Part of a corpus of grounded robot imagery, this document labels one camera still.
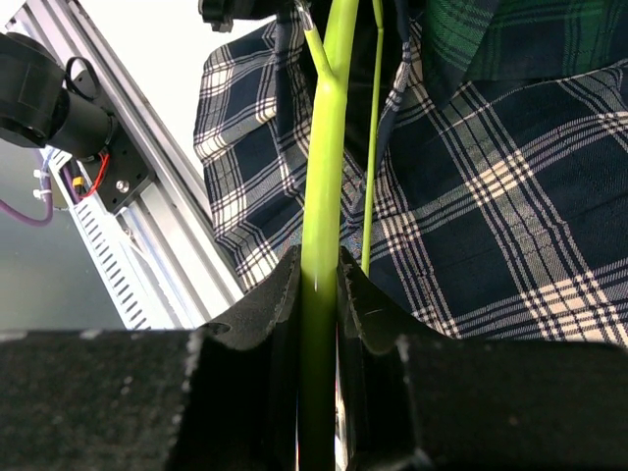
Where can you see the navy white plaid skirt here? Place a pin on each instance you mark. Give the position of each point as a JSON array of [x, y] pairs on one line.
[[500, 214]]

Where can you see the dark green plaid skirt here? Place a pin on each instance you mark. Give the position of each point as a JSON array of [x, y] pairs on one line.
[[517, 40]]

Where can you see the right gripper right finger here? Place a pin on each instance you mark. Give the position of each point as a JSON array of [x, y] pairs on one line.
[[377, 424]]

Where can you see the slotted cable duct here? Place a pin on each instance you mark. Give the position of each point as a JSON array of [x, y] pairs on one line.
[[111, 257]]

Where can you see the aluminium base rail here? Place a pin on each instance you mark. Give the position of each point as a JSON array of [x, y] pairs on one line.
[[187, 279]]

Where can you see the lime green hanger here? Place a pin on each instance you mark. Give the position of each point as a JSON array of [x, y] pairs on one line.
[[320, 251]]

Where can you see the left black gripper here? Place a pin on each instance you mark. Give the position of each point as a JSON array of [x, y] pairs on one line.
[[221, 14]]

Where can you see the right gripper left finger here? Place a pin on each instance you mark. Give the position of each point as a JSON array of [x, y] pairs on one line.
[[240, 411]]

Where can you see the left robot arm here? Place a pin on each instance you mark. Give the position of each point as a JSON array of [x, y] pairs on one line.
[[64, 89]]

